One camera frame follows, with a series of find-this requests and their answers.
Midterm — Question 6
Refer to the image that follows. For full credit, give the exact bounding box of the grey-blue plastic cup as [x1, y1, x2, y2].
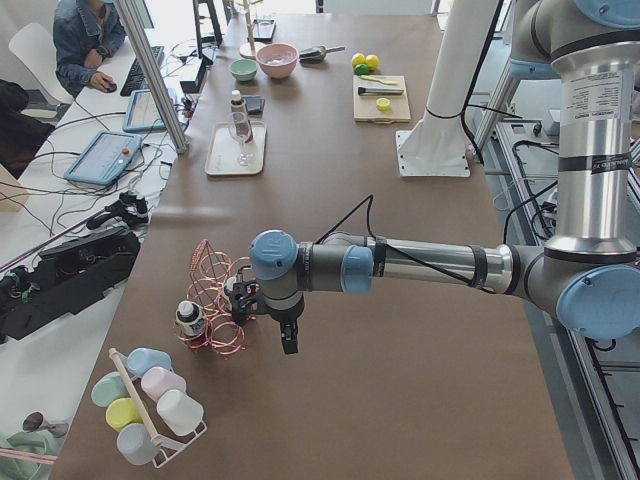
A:
[116, 423, 160, 466]

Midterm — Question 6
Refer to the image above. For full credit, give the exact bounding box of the green plastic cup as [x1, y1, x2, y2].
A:
[91, 371, 129, 408]

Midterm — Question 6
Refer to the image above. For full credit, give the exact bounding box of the cream rabbit serving tray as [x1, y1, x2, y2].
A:
[204, 121, 267, 176]

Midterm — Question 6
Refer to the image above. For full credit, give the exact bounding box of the tea bottle white cap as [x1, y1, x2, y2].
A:
[230, 90, 253, 144]

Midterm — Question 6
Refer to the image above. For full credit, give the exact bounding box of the pink bowl of ice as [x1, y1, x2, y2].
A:
[256, 43, 299, 79]

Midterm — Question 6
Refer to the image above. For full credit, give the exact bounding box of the pink plastic cup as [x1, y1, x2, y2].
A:
[141, 366, 186, 402]

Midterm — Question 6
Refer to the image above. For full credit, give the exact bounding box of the bamboo cutting board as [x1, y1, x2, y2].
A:
[353, 75, 411, 123]

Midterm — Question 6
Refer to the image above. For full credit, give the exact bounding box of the near blue teach pendant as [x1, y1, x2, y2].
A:
[64, 131, 142, 186]

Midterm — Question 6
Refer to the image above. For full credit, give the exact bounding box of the steel muddler black tip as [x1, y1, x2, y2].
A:
[357, 86, 404, 96]

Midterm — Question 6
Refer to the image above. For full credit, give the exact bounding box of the wooden cup stand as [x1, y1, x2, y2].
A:
[233, 0, 264, 60]

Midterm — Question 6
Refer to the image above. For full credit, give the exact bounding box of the yellow plastic knife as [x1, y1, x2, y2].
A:
[359, 75, 398, 85]

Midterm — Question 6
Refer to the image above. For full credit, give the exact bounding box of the blue plastic cup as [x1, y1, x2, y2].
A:
[125, 347, 173, 378]

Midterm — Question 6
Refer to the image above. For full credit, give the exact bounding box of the white plastic cup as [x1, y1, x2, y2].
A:
[156, 389, 204, 436]

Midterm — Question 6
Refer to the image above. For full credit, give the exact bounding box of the blue teach pendant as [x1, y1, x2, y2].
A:
[64, 131, 142, 186]
[122, 89, 165, 133]

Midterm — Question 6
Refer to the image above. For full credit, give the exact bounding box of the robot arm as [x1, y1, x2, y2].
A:
[225, 1, 639, 354]

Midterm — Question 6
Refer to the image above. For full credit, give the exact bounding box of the upper yellow lemon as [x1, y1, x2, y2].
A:
[351, 52, 366, 67]

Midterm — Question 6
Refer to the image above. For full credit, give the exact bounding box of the white wire cup rack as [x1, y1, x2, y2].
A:
[109, 348, 207, 469]

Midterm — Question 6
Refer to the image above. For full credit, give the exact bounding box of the aluminium frame post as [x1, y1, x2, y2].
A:
[114, 0, 189, 154]

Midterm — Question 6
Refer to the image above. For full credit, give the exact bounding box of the far blue teach pendant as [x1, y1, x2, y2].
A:
[122, 89, 165, 133]

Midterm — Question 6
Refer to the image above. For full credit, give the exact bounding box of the black equipment case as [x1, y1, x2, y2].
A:
[1, 227, 140, 341]

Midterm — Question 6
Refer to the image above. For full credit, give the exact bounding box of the copper wire bottle basket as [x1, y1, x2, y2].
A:
[174, 239, 249, 357]

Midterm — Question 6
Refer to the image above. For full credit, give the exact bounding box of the person in denim jacket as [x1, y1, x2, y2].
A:
[53, 0, 126, 97]

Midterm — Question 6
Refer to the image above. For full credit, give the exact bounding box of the black keyboard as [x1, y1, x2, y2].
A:
[119, 46, 164, 97]

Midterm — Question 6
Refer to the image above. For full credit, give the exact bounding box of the green ceramic bowl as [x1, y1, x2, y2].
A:
[229, 58, 258, 82]

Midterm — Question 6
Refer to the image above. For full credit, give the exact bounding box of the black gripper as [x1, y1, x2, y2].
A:
[231, 272, 305, 355]

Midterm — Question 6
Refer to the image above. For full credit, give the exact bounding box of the clear wine glass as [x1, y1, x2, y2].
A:
[228, 112, 254, 166]

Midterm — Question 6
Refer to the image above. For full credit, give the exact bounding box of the half lemon slice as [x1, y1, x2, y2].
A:
[376, 98, 391, 111]

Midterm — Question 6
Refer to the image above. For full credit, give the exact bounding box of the metal ice scoop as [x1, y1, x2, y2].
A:
[299, 46, 346, 63]

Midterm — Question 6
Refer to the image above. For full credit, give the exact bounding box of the yellow plastic cup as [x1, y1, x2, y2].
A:
[105, 397, 142, 432]

